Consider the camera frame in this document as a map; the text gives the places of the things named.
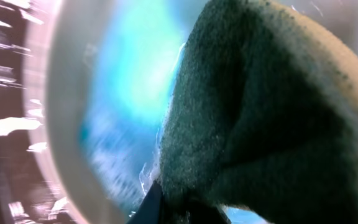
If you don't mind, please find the green yellow sponge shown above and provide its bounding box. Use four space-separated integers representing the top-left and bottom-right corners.
159 0 358 224

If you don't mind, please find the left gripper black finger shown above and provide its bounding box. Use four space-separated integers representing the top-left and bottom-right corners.
126 181 231 224

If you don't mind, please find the brown plastic serving tray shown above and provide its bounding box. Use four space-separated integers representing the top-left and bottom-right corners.
0 1 85 223

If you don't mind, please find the white plate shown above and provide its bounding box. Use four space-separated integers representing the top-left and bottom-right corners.
44 0 358 224

